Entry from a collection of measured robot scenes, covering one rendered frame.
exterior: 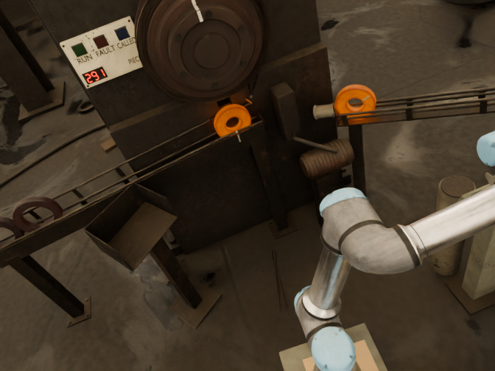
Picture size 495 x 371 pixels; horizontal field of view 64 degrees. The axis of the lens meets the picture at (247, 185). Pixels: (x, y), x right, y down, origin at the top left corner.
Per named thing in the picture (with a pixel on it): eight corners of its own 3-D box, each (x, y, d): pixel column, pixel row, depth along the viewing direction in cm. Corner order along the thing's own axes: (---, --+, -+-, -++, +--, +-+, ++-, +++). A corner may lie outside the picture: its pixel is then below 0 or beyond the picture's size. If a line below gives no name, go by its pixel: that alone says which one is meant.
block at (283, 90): (278, 130, 185) (267, 86, 169) (294, 124, 186) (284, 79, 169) (286, 143, 178) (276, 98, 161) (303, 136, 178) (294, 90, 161)
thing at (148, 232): (160, 318, 197) (82, 229, 147) (194, 276, 209) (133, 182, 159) (188, 338, 185) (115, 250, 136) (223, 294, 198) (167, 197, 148)
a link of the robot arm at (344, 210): (303, 350, 121) (346, 227, 86) (289, 308, 132) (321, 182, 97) (340, 344, 124) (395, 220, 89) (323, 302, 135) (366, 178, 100)
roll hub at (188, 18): (185, 96, 145) (153, 21, 126) (255, 68, 147) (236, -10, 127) (188, 103, 141) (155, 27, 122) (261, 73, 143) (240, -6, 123)
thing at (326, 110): (317, 113, 174) (314, 102, 171) (338, 111, 170) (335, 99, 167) (315, 122, 171) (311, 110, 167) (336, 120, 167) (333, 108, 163)
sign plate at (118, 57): (86, 86, 151) (60, 42, 139) (150, 61, 153) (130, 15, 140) (86, 89, 150) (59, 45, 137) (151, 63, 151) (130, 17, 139)
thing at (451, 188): (423, 259, 184) (432, 182, 148) (447, 249, 184) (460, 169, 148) (440, 280, 175) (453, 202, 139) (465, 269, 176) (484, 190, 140)
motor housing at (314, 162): (311, 223, 214) (295, 149, 177) (349, 207, 215) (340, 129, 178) (322, 241, 205) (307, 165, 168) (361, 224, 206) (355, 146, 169)
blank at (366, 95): (353, 121, 171) (353, 126, 168) (328, 98, 165) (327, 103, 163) (384, 102, 159) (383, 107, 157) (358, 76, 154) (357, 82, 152)
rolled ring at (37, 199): (42, 193, 160) (43, 188, 162) (1, 214, 160) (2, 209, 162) (71, 221, 172) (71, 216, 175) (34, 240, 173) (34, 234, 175)
